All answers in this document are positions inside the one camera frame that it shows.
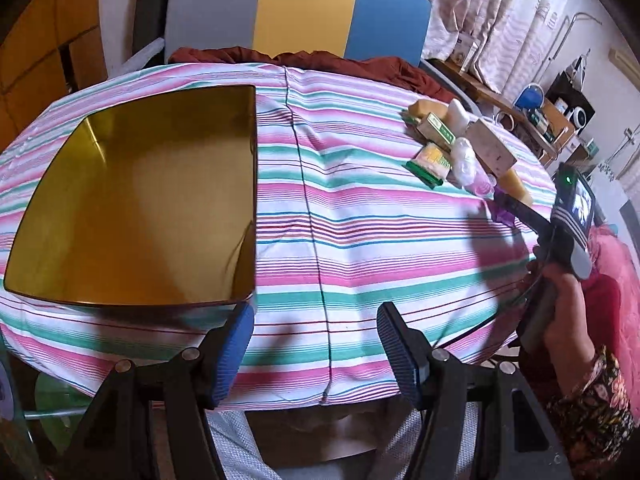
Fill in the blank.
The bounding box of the white bottle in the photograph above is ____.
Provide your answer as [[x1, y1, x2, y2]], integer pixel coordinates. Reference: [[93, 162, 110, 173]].
[[442, 99, 472, 136]]

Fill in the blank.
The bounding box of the black bed post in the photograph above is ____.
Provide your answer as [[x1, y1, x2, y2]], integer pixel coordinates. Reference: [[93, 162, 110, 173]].
[[132, 0, 168, 54]]

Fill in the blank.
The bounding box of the beige cardboard box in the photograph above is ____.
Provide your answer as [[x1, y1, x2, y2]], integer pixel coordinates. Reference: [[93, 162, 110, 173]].
[[463, 119, 516, 178]]

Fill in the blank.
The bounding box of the pink red quilt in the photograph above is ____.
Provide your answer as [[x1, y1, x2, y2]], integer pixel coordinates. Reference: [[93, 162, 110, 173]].
[[582, 226, 639, 419]]

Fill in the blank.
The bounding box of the dark red blanket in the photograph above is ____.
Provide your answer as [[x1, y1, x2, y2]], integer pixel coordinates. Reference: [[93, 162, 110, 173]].
[[168, 47, 456, 103]]

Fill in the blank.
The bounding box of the person's right hand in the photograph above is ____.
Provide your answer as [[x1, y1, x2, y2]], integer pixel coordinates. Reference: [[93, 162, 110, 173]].
[[527, 246, 596, 396]]

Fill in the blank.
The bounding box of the blue kettle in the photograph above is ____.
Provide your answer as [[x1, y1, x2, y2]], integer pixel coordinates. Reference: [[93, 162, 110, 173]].
[[514, 82, 544, 112]]

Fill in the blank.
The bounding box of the purple snack packet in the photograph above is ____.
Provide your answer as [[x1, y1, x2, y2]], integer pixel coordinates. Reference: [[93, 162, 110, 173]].
[[489, 186, 518, 228]]

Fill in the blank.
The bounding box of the green yellow cracker packet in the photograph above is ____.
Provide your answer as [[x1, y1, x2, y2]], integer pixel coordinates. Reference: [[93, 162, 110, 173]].
[[405, 142, 451, 188]]

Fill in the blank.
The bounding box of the wall air conditioner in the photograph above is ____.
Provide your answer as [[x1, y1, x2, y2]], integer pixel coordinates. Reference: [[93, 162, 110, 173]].
[[608, 48, 640, 80]]

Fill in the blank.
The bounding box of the pink patterned curtain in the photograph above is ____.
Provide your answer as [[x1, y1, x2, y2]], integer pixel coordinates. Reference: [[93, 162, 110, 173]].
[[422, 0, 567, 101]]

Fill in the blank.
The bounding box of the green white small box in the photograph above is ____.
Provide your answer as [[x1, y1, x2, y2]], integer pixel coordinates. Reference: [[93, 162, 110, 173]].
[[416, 113, 456, 152]]

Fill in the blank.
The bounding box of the pink plastic item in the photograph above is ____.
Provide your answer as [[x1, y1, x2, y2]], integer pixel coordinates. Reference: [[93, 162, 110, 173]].
[[464, 168, 497, 198]]

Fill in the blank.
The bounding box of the small yellow sponge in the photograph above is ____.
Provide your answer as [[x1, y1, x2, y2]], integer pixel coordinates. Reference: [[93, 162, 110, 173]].
[[408, 99, 448, 120]]

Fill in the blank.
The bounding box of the large yellow sponge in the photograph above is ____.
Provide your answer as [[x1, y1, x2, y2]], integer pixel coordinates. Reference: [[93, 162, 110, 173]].
[[497, 168, 533, 207]]

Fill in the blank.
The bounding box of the wooden side desk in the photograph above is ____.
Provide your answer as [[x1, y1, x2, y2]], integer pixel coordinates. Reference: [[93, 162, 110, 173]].
[[427, 60, 577, 168]]

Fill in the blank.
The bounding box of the white plastic bag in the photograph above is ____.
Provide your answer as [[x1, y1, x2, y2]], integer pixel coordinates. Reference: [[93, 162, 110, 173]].
[[450, 136, 477, 186]]

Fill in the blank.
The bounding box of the grey yellow blue headboard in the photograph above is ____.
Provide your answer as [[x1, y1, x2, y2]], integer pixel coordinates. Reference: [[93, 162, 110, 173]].
[[165, 0, 431, 65]]

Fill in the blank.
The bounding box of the floral sleeve forearm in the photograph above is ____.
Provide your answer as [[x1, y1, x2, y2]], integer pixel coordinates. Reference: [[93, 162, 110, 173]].
[[546, 348, 638, 479]]

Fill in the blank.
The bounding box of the gold metal tin box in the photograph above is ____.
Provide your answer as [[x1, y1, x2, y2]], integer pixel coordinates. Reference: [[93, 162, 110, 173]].
[[3, 84, 257, 308]]

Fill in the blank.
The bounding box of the striped pink green bedsheet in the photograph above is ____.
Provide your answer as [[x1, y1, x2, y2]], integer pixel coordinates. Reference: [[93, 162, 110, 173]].
[[1, 63, 537, 411]]

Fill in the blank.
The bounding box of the wooden wardrobe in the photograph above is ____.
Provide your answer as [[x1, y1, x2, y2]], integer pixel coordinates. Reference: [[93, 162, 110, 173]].
[[1, 0, 107, 148]]

